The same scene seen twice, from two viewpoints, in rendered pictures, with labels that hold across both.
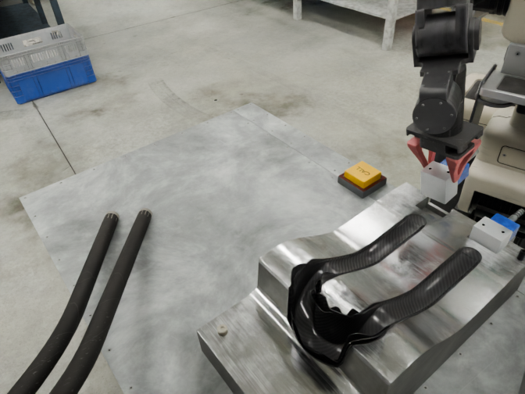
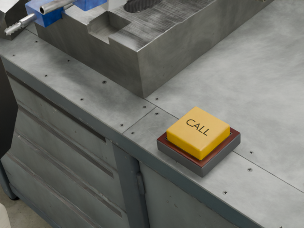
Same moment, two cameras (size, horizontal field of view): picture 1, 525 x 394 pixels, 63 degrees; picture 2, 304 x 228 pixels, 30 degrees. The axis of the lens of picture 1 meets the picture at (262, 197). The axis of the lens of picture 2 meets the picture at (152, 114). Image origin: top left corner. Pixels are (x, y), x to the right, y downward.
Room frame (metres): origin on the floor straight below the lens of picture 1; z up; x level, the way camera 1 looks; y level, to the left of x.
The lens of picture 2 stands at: (1.30, -0.34, 1.36)
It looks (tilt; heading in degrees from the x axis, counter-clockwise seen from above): 43 degrees down; 175
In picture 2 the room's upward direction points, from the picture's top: 8 degrees counter-clockwise
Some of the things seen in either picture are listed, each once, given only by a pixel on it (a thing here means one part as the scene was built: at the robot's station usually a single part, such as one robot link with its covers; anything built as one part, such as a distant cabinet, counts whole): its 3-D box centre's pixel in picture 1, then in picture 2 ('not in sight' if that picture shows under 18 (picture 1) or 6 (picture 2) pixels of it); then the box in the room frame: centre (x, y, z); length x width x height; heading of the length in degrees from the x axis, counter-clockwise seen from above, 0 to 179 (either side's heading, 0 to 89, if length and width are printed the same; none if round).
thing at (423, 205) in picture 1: (432, 214); (110, 33); (0.59, -0.32, 0.87); 0.05 x 0.05 x 0.04; 36
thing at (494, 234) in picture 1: (503, 227); (40, 12); (0.53, -0.42, 0.89); 0.13 x 0.05 x 0.05; 126
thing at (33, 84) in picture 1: (47, 71); not in sight; (3.24, 1.60, 0.11); 0.61 x 0.41 x 0.22; 122
